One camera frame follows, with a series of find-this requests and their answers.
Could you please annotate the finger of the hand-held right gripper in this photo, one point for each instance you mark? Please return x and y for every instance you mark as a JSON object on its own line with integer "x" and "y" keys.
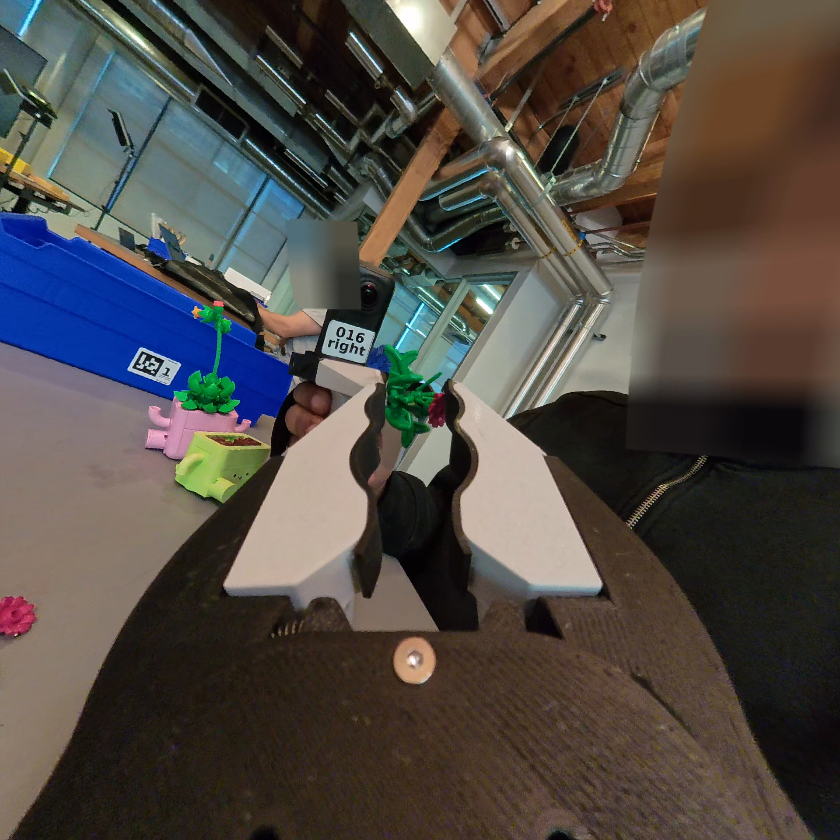
{"x": 348, "y": 380}

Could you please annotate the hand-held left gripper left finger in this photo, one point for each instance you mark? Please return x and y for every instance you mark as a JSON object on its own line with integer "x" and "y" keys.
{"x": 302, "y": 518}

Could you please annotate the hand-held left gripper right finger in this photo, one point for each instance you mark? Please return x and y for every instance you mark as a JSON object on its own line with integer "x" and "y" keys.
{"x": 531, "y": 525}

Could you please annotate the green spiky toy plant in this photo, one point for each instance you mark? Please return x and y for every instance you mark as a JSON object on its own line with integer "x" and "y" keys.
{"x": 400, "y": 394}

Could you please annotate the pink toy flower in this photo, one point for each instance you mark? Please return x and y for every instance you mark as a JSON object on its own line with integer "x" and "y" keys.
{"x": 438, "y": 408}
{"x": 16, "y": 615}

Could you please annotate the person's right hand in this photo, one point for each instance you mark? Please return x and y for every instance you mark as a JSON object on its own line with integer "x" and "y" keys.
{"x": 312, "y": 410}

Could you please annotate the lime toy brick flowerpot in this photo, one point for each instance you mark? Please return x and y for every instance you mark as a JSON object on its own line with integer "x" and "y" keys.
{"x": 216, "y": 466}

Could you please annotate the pink toy brick flowerpot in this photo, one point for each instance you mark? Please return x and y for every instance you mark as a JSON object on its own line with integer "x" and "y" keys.
{"x": 184, "y": 426}

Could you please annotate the black bag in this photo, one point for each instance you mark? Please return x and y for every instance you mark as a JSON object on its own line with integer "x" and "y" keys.
{"x": 203, "y": 279}

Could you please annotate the person's black jacket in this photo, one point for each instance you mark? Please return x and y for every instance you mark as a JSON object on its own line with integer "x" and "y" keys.
{"x": 722, "y": 558}

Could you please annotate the wooden desk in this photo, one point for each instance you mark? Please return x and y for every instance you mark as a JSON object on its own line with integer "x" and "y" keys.
{"x": 118, "y": 246}

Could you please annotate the blue plastic bin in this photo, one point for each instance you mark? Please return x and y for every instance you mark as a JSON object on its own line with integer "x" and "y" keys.
{"x": 79, "y": 295}

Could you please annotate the light tripod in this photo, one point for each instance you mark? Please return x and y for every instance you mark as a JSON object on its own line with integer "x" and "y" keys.
{"x": 124, "y": 141}

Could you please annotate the black monitor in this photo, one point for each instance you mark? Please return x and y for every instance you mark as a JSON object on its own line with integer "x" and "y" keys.
{"x": 19, "y": 79}

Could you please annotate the silver ventilation duct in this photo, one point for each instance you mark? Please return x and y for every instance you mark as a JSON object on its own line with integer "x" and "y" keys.
{"x": 499, "y": 164}

